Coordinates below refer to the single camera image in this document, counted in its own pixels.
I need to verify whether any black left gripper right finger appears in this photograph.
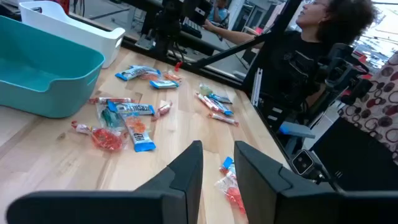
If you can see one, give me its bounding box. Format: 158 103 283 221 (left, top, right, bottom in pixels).
233 140 398 224

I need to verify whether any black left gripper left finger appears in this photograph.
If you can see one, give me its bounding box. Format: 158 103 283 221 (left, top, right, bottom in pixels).
6 139 205 224

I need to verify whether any red hard candy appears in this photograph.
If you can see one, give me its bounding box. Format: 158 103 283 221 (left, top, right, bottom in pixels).
214 172 248 218
90 126 128 153

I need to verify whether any orange hard candy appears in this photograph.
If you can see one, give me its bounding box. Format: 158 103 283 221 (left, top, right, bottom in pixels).
138 72 162 82
163 70 183 83
124 114 149 134

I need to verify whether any teal hard candy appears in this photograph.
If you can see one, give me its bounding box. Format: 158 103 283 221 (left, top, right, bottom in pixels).
95 104 125 131

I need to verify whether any green hard candy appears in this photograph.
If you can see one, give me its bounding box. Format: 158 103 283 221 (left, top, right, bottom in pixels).
198 83 214 96

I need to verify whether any black box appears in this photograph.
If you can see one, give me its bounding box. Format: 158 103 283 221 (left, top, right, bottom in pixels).
309 116 398 192

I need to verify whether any silver aluminium profile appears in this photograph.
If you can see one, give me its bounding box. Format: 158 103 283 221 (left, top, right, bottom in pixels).
250 67 264 108

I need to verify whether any person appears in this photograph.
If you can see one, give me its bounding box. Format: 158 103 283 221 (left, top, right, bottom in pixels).
206 0 231 26
201 0 379 131

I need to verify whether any circle patterned cloth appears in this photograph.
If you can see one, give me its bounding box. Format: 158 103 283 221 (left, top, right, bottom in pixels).
337 51 398 166

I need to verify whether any black keyboard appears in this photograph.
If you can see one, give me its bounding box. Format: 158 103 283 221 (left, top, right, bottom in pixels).
180 17 205 40

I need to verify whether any teal plastic bin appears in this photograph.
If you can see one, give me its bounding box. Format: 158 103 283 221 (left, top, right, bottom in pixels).
0 15 106 119

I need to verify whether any white plastic bin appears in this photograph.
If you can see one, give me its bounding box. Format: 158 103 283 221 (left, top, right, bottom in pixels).
18 0 126 69

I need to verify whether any table-level camera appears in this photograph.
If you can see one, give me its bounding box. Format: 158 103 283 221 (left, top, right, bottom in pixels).
290 149 330 184

